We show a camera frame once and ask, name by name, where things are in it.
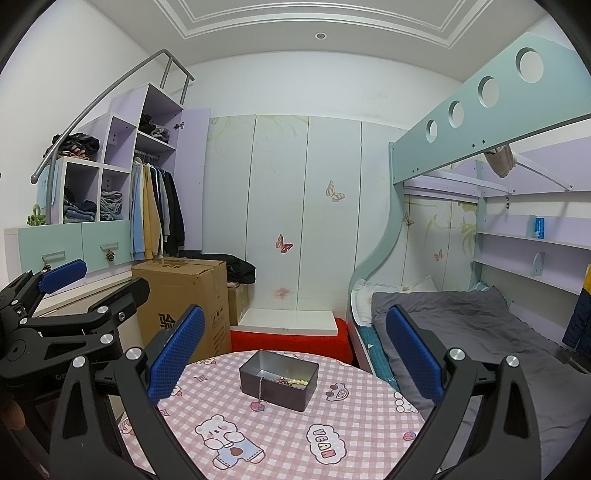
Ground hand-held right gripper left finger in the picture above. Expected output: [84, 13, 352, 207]
[48, 304, 206, 480]

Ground silver metal tin box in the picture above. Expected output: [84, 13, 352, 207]
[238, 349, 321, 413]

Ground folded grey clothes pile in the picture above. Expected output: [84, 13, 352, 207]
[100, 189, 125, 222]

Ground large cardboard box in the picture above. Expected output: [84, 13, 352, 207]
[131, 257, 233, 366]

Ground beige hanging cloth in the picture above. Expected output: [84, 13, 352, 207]
[482, 143, 516, 179]

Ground white board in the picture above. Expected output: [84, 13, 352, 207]
[237, 308, 338, 335]

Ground small cardboard box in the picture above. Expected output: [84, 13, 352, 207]
[226, 282, 250, 326]

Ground yellow navy jacket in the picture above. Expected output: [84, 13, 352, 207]
[562, 264, 591, 350]

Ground black grey clothes pile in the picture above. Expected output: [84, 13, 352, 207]
[139, 113, 172, 140]

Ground red fabric bench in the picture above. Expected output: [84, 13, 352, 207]
[229, 318, 354, 368]

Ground white pillow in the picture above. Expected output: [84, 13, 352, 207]
[353, 275, 438, 325]

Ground folded jeans pile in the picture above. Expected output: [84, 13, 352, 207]
[63, 186, 98, 223]

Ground lilac wall shelves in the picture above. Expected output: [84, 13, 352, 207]
[472, 182, 591, 297]

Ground teal mattress pad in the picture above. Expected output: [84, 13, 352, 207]
[357, 325, 400, 394]

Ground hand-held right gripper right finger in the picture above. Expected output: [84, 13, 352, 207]
[385, 305, 556, 480]

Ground lilac stair cabinet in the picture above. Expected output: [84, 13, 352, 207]
[45, 82, 212, 259]

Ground dark clothes pile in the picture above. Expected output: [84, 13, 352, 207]
[51, 132, 101, 161]

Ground grey blanket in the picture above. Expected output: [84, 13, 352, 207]
[371, 285, 591, 464]

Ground grey metal handrail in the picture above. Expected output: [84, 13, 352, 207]
[30, 49, 195, 186]

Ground black bag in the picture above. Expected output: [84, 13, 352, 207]
[184, 251, 257, 288]

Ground white wardrobe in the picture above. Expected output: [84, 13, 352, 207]
[202, 114, 403, 320]

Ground teal bunk bed frame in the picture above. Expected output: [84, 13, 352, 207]
[346, 31, 591, 370]

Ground person's left forearm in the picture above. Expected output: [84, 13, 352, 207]
[0, 396, 25, 433]

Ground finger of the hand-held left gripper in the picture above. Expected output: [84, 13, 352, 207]
[20, 278, 151, 357]
[0, 258, 88, 325]

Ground teal drawer cabinet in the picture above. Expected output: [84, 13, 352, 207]
[4, 219, 134, 283]

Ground row of hanging clothes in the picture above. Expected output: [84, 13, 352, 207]
[130, 157, 186, 262]

